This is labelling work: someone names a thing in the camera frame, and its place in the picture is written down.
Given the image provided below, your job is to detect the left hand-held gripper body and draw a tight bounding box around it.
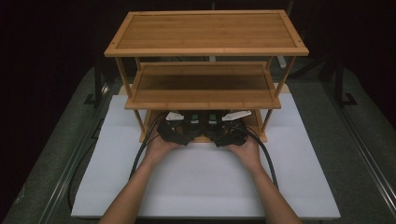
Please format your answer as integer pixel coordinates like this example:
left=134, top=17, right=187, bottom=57
left=156, top=111, right=205, bottom=147

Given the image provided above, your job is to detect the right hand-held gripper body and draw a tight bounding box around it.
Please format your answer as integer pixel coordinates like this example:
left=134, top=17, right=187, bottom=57
left=204, top=109, right=250, bottom=148

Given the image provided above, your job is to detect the three-tier wooden shelf rack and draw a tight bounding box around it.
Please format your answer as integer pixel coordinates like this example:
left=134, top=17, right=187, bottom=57
left=104, top=9, right=310, bottom=144

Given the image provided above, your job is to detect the person's left hand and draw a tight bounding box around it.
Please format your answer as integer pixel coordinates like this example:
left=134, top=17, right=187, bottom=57
left=144, top=133, right=184, bottom=171

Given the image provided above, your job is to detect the person's right hand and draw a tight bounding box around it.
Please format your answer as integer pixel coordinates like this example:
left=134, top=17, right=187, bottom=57
left=225, top=135, right=263, bottom=173

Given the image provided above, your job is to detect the white foam mat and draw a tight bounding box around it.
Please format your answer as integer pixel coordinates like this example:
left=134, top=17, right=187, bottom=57
left=70, top=92, right=342, bottom=219

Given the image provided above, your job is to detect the tan wooden board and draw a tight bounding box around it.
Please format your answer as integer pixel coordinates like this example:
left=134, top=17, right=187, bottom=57
left=119, top=82, right=291, bottom=96

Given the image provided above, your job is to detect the black metal stand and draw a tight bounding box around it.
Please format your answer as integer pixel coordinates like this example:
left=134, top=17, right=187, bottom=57
left=333, top=57, right=359, bottom=108
left=83, top=57, right=105, bottom=109

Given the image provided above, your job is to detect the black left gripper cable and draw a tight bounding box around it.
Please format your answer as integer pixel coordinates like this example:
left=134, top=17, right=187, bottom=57
left=67, top=115, right=165, bottom=213

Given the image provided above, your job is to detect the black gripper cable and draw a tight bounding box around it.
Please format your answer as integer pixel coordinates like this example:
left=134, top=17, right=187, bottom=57
left=67, top=115, right=165, bottom=213
left=241, top=125, right=280, bottom=191

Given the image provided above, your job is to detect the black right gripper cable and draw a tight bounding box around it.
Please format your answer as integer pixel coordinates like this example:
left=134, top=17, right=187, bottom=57
left=241, top=125, right=280, bottom=191

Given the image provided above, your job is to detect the aluminium table rail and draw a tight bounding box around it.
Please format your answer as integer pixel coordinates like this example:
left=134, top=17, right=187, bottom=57
left=323, top=82, right=396, bottom=213
left=36, top=82, right=111, bottom=224

